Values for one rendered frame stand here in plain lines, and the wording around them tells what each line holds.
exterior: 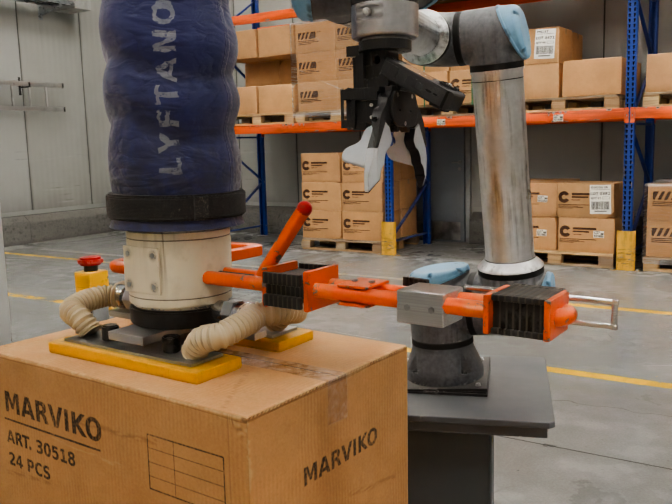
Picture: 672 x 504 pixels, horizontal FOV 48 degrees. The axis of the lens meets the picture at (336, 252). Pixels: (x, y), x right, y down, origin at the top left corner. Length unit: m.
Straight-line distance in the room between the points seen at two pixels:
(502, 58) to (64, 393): 1.07
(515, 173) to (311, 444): 0.85
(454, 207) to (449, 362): 8.34
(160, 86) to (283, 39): 8.80
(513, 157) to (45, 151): 11.03
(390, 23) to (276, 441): 0.56
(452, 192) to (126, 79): 9.04
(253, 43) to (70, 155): 3.88
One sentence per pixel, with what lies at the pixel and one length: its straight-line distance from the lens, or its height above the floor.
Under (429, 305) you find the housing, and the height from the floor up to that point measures 1.13.
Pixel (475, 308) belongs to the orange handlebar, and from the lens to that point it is 0.97.
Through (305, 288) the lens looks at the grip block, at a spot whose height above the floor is 1.14.
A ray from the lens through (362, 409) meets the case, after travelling 1.20.
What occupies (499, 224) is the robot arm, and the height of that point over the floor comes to 1.15.
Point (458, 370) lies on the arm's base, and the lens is 1.84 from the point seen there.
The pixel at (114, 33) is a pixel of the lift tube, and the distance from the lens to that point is 1.23.
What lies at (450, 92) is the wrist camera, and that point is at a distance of 0.98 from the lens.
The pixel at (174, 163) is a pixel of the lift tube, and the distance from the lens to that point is 1.18.
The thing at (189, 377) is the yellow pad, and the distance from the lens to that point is 1.13.
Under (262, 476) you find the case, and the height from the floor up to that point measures 0.92.
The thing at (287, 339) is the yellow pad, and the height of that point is 1.02.
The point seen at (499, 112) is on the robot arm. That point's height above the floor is 1.40.
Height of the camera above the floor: 1.34
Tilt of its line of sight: 8 degrees down
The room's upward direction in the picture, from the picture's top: 2 degrees counter-clockwise
